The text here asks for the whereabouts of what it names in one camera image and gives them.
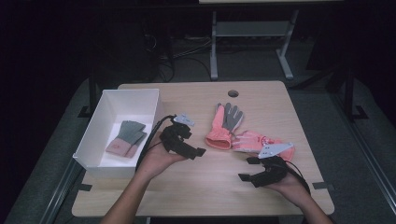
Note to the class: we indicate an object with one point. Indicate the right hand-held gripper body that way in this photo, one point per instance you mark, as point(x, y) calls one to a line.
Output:
point(274, 171)

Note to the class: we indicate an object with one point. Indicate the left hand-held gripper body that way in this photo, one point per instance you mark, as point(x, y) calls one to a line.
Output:
point(174, 140)

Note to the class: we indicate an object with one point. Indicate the pink glove with red print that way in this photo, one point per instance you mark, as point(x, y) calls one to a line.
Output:
point(249, 141)

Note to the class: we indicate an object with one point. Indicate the pink glove with grey palm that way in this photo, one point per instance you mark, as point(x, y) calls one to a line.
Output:
point(219, 130)

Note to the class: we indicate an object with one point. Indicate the grey pink fingerless glove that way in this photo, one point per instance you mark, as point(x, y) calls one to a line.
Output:
point(140, 144)
point(127, 133)

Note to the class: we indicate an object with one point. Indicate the white box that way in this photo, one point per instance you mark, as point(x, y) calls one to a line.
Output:
point(93, 143)

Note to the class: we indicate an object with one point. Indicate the person's right hand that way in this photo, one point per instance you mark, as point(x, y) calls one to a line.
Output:
point(291, 186)

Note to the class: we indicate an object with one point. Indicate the person's left hand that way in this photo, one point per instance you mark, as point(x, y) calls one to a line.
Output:
point(157, 161)

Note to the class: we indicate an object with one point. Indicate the black tape strip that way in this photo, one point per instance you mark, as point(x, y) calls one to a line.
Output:
point(84, 187)
point(325, 186)

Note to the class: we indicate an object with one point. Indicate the grey metal stand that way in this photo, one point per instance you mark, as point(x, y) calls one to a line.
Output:
point(249, 28)

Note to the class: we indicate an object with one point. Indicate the metal floor rail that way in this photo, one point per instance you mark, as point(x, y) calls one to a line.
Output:
point(367, 155)
point(59, 193)

